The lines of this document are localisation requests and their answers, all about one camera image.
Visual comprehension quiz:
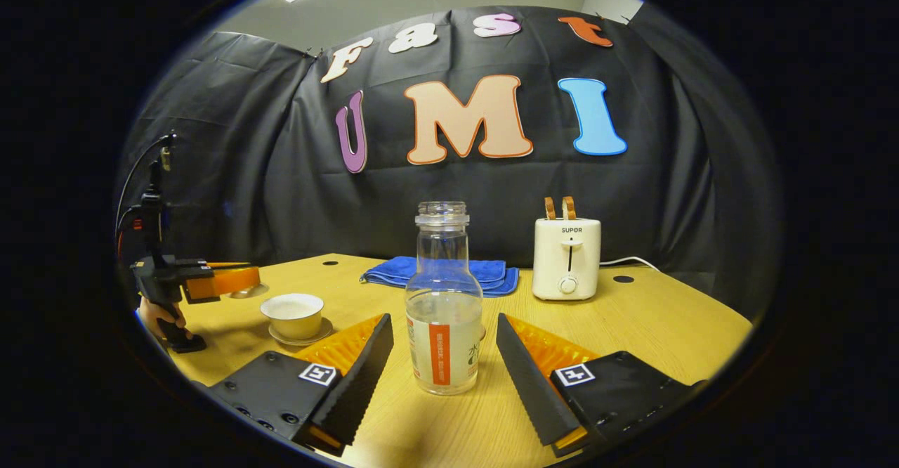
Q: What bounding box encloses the clear water bottle orange label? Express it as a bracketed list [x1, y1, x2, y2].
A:
[405, 201, 484, 396]

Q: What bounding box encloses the white toaster cable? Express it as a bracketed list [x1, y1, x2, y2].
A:
[599, 256, 661, 273]

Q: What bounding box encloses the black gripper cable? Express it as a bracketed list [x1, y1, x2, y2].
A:
[114, 134, 173, 238]

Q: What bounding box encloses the black backdrop cloth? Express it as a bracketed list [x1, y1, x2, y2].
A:
[116, 6, 773, 314]

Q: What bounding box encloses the cream toaster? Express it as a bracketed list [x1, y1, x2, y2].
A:
[532, 218, 602, 301]

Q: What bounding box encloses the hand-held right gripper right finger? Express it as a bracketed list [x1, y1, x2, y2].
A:
[496, 312, 707, 458]

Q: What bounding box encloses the cream saucer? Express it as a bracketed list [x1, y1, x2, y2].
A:
[268, 317, 334, 346]

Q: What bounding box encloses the cream teacup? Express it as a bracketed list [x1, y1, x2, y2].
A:
[260, 293, 324, 340]

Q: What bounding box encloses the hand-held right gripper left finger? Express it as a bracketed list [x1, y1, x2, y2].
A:
[209, 312, 395, 457]

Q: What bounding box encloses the blue folded towel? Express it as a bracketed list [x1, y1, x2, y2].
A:
[360, 256, 520, 297]

